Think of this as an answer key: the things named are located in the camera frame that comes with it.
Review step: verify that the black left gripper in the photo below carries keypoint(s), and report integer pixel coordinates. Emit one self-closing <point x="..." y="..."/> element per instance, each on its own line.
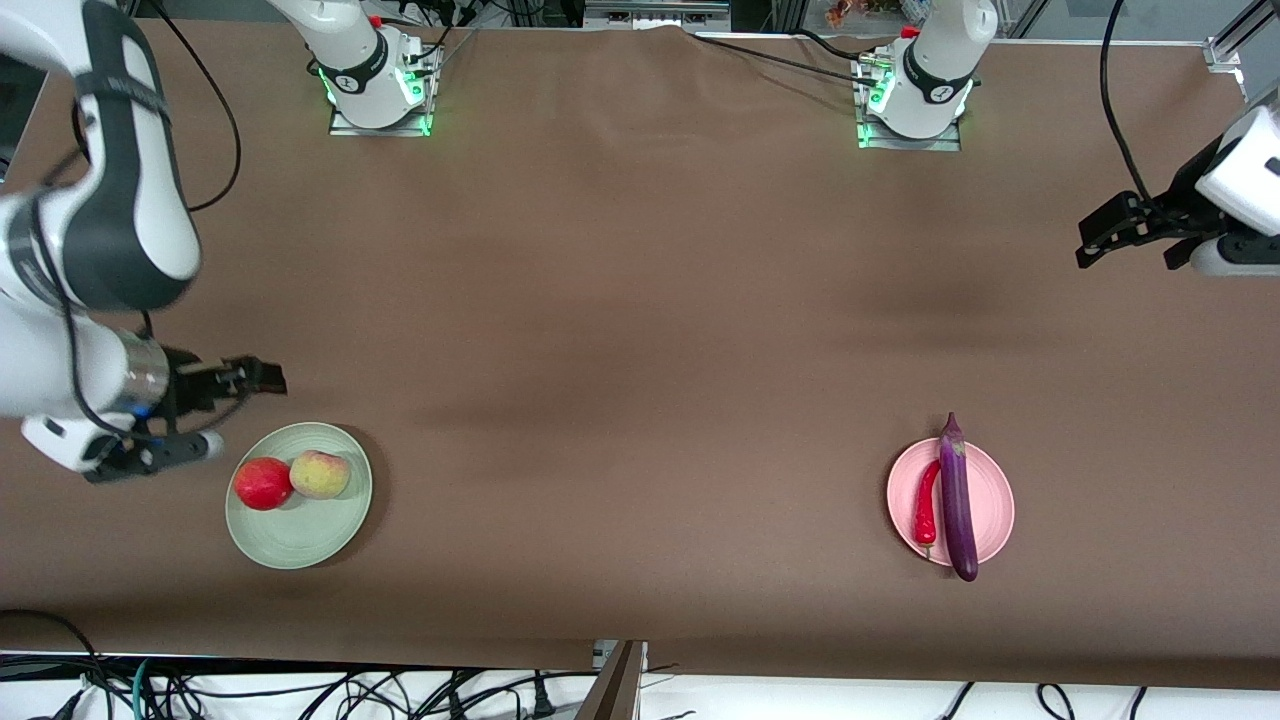
<point x="1183" y="199"/>

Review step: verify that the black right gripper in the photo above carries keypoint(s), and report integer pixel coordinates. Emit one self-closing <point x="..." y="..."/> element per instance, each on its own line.
<point x="186" y="387"/>

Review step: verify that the red round fruit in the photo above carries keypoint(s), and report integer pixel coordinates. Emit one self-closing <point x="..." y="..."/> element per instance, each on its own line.
<point x="264" y="484"/>

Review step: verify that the yellow pink peach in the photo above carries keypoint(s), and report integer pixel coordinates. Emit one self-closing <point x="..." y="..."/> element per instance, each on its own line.
<point x="320" y="475"/>

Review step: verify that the long purple eggplant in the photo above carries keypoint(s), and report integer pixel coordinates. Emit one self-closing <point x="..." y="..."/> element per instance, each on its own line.
<point x="957" y="500"/>

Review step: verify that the red chili pepper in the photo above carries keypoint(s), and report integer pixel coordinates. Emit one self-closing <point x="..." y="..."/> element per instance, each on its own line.
<point x="926" y="510"/>

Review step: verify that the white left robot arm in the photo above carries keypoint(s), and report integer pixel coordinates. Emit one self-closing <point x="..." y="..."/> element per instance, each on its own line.
<point x="940" y="60"/>

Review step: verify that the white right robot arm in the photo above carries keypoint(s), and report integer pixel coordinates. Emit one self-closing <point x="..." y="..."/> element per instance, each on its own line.
<point x="160" y="220"/>

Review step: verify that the pale green plate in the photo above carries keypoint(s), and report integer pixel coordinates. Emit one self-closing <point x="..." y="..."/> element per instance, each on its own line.
<point x="300" y="535"/>

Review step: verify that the aluminium corner profile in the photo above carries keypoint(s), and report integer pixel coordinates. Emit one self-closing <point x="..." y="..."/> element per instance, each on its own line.
<point x="1225" y="50"/>

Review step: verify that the pink plate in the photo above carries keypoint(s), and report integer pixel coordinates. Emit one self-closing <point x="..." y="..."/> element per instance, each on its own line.
<point x="995" y="500"/>

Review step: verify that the brown table cover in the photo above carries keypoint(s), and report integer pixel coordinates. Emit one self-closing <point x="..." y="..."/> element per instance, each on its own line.
<point x="550" y="250"/>

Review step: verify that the orange objects behind table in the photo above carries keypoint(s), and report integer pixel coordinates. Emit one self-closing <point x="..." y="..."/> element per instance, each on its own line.
<point x="840" y="12"/>

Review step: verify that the grey support beam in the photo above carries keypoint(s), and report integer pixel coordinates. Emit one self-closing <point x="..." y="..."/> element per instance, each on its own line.
<point x="615" y="690"/>

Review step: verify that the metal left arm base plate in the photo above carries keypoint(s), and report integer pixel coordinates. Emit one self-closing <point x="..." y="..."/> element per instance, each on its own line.
<point x="910" y="145"/>

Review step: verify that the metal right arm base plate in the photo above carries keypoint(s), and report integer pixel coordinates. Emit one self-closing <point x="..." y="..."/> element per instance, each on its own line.
<point x="380" y="131"/>

